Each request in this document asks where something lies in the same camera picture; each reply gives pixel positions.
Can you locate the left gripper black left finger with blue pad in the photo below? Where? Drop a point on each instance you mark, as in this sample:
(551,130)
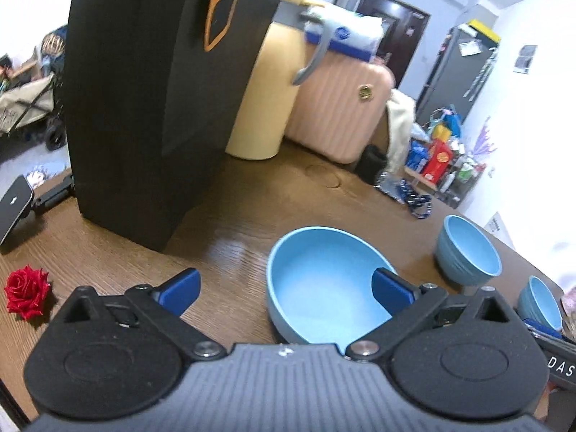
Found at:
(160,308)

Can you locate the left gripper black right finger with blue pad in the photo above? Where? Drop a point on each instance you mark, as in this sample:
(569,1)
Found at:
(413,310)

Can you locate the deep blue bowl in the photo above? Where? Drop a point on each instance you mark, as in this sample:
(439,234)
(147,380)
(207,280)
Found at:
(537,303)
(465,256)

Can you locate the large shallow blue bowl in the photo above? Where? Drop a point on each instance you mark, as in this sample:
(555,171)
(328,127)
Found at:
(319,287)

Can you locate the red rose flower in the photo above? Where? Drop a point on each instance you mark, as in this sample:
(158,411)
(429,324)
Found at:
(26,292)

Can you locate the black cup behind table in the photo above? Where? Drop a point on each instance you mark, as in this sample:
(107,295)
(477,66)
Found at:
(370,164)

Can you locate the red box on rack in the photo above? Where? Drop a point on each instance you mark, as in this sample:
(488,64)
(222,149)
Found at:
(440,156)

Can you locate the blue box on rack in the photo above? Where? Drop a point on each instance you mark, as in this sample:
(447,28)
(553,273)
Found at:
(418,157)

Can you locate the black phone on stand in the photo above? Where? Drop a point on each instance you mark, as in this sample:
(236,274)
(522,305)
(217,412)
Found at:
(20,200)

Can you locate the beige cloth on chair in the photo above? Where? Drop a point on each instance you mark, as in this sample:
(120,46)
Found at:
(401,117)

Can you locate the pink ribbed suitcase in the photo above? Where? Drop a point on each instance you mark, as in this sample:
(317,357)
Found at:
(339,107)

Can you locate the black paper bag orange logo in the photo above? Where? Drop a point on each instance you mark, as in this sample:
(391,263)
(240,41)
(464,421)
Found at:
(151,91)

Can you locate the grey refrigerator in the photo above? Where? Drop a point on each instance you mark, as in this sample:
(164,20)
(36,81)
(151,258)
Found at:
(462,67)

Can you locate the white blue tissue pack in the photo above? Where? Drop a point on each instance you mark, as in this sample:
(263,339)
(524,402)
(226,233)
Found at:
(348,33)

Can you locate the dark brown door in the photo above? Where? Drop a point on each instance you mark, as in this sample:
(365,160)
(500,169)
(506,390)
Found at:
(403,25)

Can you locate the white box by wall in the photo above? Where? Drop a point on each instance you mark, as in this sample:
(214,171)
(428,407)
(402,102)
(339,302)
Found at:
(496,227)

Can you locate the yellow bucket grey handle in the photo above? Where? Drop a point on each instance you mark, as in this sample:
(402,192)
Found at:
(295,44)

